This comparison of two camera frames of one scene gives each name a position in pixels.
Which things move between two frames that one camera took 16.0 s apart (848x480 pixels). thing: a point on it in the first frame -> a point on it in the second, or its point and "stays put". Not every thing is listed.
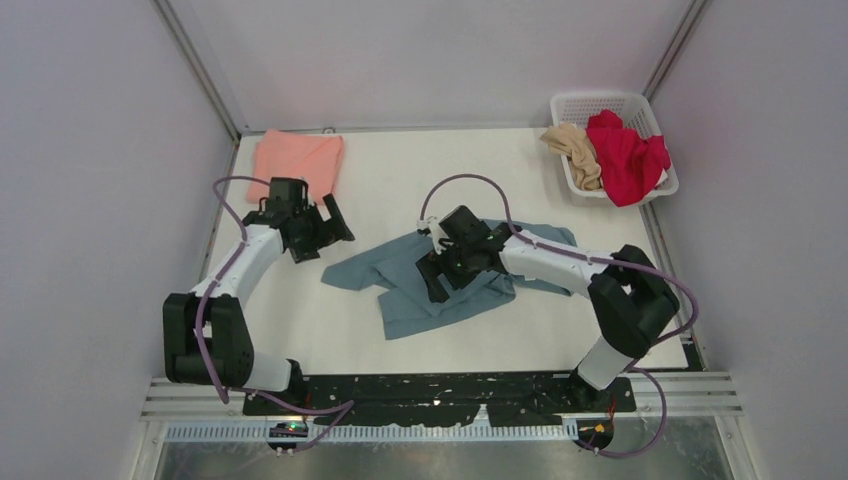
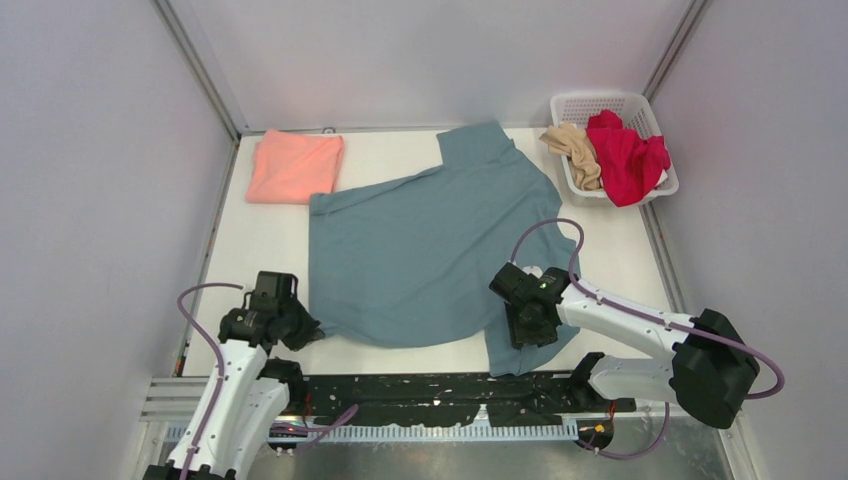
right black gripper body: [456, 254] -> [524, 329]
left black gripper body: [305, 244] -> [300, 327]
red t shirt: [630, 166] stays put
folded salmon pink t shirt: [315, 158] stays put
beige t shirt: [574, 142] stays put
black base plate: [443, 399] stays put
